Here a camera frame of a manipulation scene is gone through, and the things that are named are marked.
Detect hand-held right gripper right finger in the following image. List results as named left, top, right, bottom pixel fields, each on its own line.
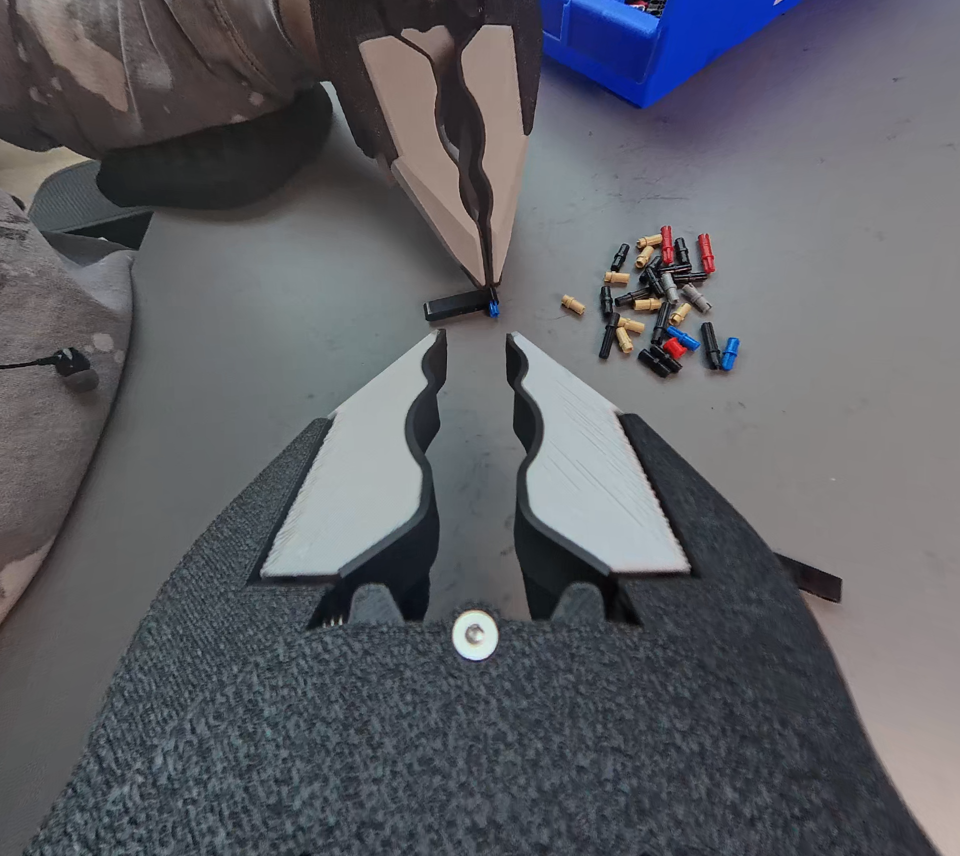
left=504, top=333, right=693, bottom=620

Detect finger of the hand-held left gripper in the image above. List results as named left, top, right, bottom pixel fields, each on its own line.
left=358, top=33, right=492, bottom=287
left=450, top=22, right=532, bottom=288

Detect short black holed brick beam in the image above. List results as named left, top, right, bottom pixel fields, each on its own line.
left=422, top=286, right=502, bottom=324

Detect person's left forearm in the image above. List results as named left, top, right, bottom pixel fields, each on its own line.
left=0, top=0, right=320, bottom=155

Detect black chair armrest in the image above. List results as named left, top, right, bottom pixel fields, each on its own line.
left=96, top=83, right=335, bottom=210

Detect black earphone with cable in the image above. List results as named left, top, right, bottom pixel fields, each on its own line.
left=0, top=346, right=100, bottom=393

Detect grey desk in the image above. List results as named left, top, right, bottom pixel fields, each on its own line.
left=0, top=0, right=960, bottom=856

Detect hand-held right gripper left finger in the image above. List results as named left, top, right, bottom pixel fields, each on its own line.
left=261, top=328, right=449, bottom=618

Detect blue plastic bin white tag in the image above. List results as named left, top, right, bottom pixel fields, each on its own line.
left=504, top=0, right=924, bottom=109

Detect black brick subassembly with pins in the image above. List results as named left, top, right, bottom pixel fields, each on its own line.
left=776, top=552, right=843, bottom=603

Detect pile of small connector pins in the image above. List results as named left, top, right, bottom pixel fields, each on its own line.
left=560, top=224, right=744, bottom=378

